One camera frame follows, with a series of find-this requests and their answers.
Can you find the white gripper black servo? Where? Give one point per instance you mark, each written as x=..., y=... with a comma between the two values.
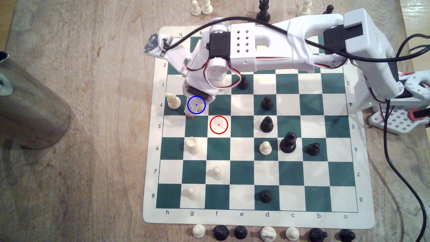
x=194, y=91

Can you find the white pawn f5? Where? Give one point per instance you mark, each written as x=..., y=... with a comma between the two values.
x=200, y=107

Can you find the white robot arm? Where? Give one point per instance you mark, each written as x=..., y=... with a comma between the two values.
x=364, y=37

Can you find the white rook chess piece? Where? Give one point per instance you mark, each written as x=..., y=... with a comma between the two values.
x=193, y=146

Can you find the black pawn chess piece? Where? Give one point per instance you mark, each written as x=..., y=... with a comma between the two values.
x=266, y=103
x=243, y=84
x=266, y=196
x=329, y=9
x=267, y=125
x=313, y=149
x=240, y=232

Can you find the white pawn chess piece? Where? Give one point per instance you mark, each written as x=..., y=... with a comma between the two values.
x=292, y=234
x=265, y=148
x=193, y=193
x=218, y=173
x=196, y=10
x=199, y=231

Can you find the black queen chess piece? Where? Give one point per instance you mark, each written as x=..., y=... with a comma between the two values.
x=288, y=144

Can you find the black rook chess piece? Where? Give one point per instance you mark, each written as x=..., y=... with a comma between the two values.
x=220, y=233

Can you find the green white chess board mat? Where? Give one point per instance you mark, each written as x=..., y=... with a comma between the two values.
x=302, y=168

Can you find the black bishop chess piece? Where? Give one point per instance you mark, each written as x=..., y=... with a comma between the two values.
x=263, y=13

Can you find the white knight chess piece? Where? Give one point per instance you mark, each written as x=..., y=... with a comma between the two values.
x=268, y=234

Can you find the white queen chess piece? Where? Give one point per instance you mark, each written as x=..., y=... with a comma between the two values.
x=305, y=8

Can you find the black knight chess piece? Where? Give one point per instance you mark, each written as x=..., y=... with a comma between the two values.
x=347, y=235
x=316, y=235

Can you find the brown metal cylinder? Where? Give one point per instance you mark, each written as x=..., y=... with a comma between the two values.
x=30, y=111

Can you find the orange black clamp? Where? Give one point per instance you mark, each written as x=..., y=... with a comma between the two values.
x=418, y=115

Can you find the camera module on white bracket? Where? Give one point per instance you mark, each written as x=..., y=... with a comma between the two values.
x=153, y=43

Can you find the white grid robot base plate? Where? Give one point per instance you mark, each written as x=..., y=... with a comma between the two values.
x=399, y=121

